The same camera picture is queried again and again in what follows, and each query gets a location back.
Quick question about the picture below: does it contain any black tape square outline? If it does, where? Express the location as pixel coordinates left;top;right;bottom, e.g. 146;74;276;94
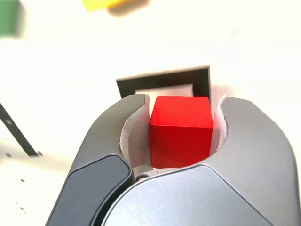
116;65;211;104

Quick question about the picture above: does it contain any red cube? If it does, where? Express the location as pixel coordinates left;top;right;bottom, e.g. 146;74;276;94
149;96;214;169

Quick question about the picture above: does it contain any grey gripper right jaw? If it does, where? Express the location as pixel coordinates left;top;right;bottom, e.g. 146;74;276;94
91;95;299;226

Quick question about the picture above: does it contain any black tape strip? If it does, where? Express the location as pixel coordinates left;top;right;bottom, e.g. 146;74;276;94
0;102;40;157

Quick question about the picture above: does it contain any green cube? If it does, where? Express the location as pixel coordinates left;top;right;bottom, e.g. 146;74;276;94
0;0;24;38

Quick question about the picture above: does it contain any yellow cube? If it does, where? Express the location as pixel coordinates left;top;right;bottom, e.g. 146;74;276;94
81;0;151;13

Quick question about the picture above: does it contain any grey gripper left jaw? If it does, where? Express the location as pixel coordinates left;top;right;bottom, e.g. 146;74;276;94
45;93;155;226

